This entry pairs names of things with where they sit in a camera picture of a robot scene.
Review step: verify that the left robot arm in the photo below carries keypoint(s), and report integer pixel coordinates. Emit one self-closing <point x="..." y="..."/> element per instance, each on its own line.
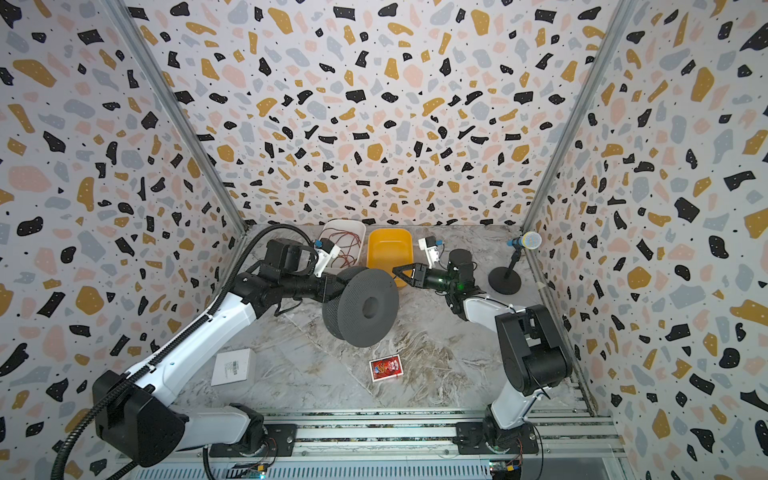
<point x="132" y="410"/>

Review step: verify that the aluminium corner rail left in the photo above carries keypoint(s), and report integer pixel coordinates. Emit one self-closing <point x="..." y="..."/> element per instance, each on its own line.
<point x="119" y="14"/>

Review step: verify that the white paper label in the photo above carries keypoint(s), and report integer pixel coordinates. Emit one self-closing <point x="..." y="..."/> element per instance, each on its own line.
<point x="233" y="367"/>

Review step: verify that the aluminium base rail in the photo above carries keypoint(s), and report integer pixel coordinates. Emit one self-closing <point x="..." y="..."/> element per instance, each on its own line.
<point x="556" y="443"/>

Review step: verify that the black microphone stand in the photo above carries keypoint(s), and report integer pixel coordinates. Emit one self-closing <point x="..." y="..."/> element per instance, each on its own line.
<point x="505" y="280"/>

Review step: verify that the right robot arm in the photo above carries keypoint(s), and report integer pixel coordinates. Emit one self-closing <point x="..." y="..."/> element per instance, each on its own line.
<point x="532" y="348"/>

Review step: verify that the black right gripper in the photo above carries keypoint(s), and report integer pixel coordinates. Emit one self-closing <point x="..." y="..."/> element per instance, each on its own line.
<point x="425" y="276"/>

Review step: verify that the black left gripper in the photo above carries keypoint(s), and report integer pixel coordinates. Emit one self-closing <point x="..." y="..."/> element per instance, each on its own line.
<point x="327" y="292"/>

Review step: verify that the aluminium corner rail right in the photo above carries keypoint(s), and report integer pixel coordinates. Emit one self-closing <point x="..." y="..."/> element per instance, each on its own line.
<point x="616" y="26"/>

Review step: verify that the blue toy microphone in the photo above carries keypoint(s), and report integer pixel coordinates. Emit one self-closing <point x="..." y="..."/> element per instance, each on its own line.
<point x="530" y="240"/>

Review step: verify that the yellow plastic bin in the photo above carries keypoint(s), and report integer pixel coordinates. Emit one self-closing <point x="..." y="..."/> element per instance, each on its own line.
<point x="389" y="248"/>

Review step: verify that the white plastic bin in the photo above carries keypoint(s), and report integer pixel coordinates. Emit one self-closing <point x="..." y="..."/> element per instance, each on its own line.
<point x="350" y="236"/>

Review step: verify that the aluminium corner rail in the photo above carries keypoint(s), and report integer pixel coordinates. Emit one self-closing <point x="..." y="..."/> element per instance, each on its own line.
<point x="119" y="14"/>
<point x="616" y="26"/>

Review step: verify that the grey perforated cable spool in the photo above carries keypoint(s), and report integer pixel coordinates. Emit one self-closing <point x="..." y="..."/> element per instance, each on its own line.
<point x="366" y="309"/>

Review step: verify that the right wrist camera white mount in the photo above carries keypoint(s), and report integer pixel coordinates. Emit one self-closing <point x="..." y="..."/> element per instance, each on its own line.
<point x="431" y="247"/>

